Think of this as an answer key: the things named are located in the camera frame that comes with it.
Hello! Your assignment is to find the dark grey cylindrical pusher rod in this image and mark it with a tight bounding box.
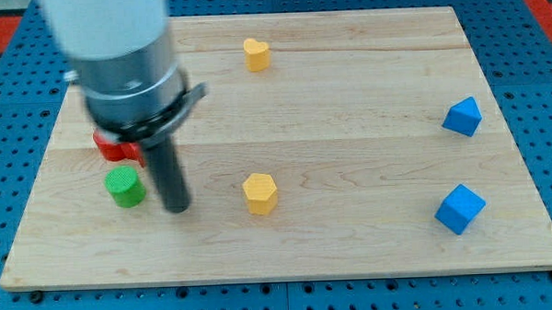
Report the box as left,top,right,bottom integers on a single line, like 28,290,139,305
142,137,191,212

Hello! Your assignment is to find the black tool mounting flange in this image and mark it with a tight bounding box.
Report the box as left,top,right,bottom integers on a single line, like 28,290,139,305
88,70,207,146

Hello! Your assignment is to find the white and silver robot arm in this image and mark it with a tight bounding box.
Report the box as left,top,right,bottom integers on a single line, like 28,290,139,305
38,0,207,212

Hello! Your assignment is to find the red block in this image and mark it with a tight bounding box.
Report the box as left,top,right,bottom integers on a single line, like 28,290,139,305
92,130,145,167

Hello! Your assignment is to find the green cylinder block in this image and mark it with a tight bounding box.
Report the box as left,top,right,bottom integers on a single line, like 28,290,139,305
104,166,146,208

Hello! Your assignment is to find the yellow hexagon block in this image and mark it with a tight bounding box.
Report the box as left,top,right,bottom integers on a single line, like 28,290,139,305
242,173,278,215

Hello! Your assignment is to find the yellow heart block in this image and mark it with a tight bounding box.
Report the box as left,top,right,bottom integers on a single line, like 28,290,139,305
243,38,271,72

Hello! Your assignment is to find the wooden board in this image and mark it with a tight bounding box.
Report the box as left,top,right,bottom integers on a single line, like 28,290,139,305
0,6,552,292

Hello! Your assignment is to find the blue cube block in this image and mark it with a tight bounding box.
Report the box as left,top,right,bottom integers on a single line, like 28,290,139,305
434,183,486,235

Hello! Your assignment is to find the blue pentagon block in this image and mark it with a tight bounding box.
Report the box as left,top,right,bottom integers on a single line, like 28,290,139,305
442,97,483,137

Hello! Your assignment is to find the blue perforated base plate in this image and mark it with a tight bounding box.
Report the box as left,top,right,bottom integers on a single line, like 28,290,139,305
0,0,552,310

